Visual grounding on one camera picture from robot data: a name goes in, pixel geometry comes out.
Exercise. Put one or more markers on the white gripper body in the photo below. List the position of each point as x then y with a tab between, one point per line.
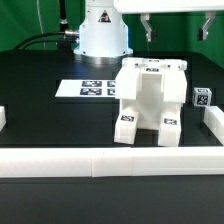
167	6

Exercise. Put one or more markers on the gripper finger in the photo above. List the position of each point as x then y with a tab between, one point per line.
203	31
150	32

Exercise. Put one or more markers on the white chair seat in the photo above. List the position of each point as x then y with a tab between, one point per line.
149	104

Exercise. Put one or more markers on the white chair back frame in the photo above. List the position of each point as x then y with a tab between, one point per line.
129	80

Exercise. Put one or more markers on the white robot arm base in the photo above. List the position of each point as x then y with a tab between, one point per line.
103	35

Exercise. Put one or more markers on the white tagged cube right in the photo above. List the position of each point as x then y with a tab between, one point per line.
201	97

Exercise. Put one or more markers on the white right fence bar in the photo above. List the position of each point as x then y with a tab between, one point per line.
214	120

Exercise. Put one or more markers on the white fence bar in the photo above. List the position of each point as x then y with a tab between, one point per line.
2	117
214	120
110	162

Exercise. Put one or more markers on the white front fence bar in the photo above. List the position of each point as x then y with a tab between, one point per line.
110	162

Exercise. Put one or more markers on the white left fence bar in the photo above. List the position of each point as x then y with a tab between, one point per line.
2	117

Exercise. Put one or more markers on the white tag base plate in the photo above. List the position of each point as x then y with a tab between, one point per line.
86	88

